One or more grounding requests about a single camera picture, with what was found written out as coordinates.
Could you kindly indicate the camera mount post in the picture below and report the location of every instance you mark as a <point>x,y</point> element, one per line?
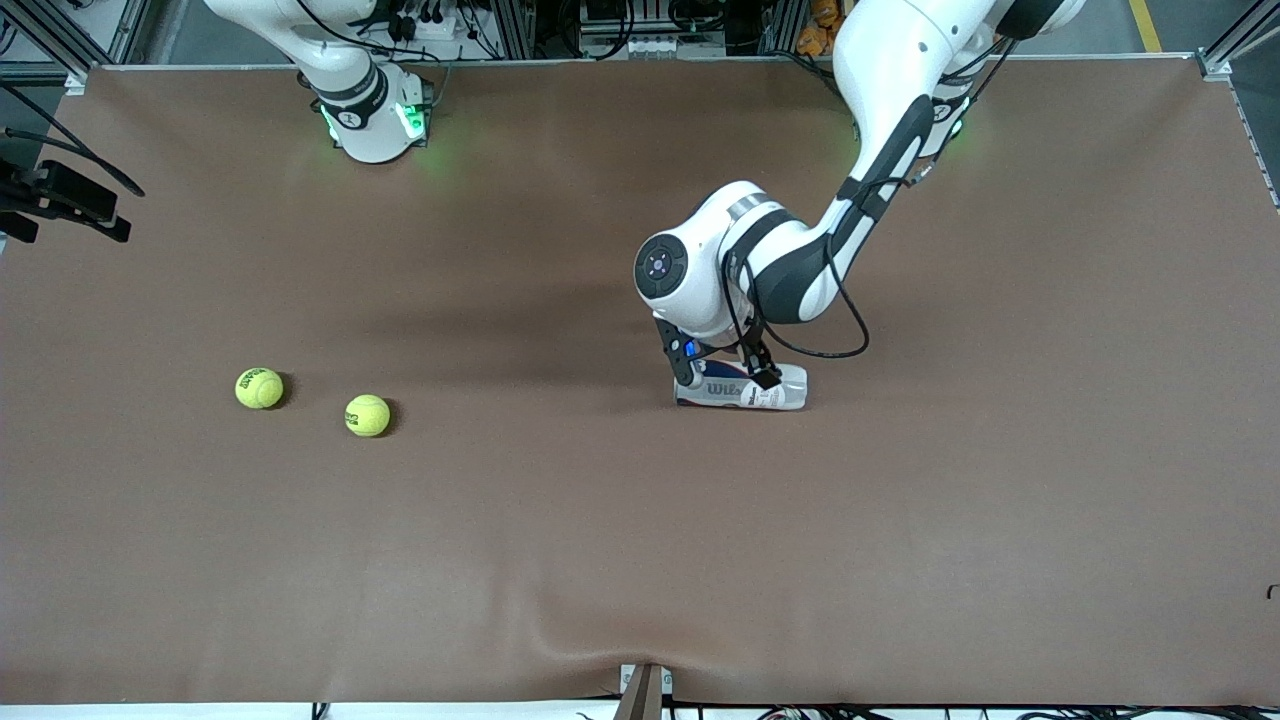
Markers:
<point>645,695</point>

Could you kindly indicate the brown table mat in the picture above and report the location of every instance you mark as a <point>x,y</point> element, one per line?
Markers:
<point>640,550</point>

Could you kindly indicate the pile of orange objects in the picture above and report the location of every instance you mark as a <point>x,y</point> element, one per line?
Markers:
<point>815,40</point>

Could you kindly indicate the aluminium frame post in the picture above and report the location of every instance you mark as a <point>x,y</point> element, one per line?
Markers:
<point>785,25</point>
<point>515,25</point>

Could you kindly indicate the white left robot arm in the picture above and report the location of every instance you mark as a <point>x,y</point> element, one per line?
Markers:
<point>900,60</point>

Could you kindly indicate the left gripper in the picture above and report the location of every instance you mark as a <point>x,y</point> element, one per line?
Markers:
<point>757,362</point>

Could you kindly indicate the white terminal block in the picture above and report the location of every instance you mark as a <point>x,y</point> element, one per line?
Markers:
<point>650,47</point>

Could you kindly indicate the Wilson tennis ball can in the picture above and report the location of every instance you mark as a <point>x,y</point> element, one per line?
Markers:
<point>790,392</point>

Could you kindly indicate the yellow tennis ball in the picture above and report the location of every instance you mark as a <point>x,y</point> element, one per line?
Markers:
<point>367,415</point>
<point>259,388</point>

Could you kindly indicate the white power strip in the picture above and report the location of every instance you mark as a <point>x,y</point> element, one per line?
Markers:
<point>430,28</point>

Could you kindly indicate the aluminium frame rail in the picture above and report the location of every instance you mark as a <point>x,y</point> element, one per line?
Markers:
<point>1215,66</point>

